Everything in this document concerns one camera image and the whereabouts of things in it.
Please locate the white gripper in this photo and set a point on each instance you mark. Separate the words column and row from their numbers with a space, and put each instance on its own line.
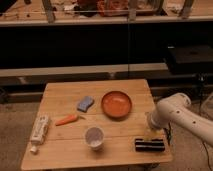
column 151, row 123

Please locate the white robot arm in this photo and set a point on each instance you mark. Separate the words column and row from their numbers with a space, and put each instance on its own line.
column 175, row 109

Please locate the orange bowl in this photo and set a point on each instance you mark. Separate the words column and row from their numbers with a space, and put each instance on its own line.
column 116, row 104

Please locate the wooden table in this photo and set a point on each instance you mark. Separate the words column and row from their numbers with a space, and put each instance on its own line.
column 80, row 135

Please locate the blue sponge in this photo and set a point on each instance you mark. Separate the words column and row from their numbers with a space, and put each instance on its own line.
column 85, row 103

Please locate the black box on shelf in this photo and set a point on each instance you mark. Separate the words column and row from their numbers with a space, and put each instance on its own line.
column 190, row 59

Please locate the orange toy carrot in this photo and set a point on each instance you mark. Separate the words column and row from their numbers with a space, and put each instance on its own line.
column 68, row 119

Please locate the white toothpaste tube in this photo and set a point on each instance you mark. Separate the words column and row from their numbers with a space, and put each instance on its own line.
column 39, row 132

